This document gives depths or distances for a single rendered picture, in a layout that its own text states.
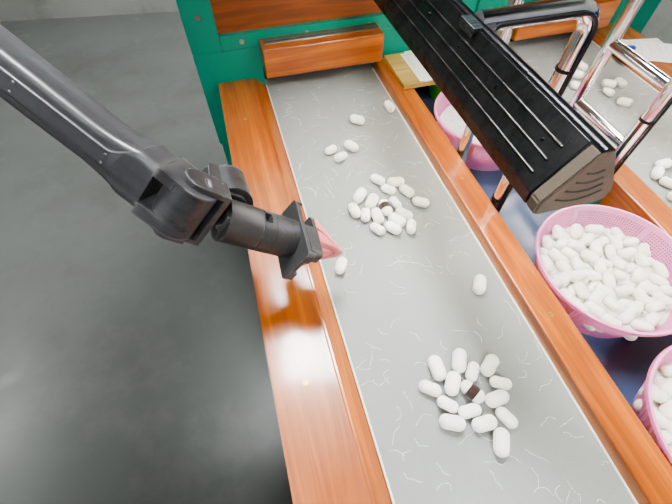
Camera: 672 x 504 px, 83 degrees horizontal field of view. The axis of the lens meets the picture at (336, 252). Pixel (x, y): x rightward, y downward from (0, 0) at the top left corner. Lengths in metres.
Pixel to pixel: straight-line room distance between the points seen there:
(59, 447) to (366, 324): 1.18
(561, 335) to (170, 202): 0.58
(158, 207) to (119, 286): 1.28
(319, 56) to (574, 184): 0.76
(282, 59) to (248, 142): 0.24
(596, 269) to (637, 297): 0.07
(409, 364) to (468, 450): 0.14
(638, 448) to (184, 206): 0.64
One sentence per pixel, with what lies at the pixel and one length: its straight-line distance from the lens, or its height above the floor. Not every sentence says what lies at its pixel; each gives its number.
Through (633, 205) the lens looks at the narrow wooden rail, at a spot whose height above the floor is 0.76.
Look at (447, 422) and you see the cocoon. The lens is 0.59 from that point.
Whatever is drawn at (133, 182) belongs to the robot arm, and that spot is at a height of 1.02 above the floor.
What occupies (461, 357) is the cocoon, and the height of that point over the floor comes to 0.76.
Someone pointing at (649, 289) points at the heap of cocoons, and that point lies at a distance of 0.85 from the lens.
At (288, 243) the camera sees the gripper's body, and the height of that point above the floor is 0.90.
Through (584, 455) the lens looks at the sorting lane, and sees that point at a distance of 0.67.
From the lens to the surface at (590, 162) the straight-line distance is 0.39.
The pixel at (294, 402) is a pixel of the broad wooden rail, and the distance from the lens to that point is 0.57.
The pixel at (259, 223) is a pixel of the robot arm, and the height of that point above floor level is 0.94.
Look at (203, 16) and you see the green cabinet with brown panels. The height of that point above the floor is 0.92.
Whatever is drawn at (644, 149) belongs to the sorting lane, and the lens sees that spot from 1.14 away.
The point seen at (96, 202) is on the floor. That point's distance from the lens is 2.09.
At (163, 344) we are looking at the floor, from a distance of 1.54.
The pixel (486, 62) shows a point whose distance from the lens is 0.49.
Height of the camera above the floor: 1.32
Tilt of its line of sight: 55 degrees down
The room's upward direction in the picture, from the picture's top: straight up
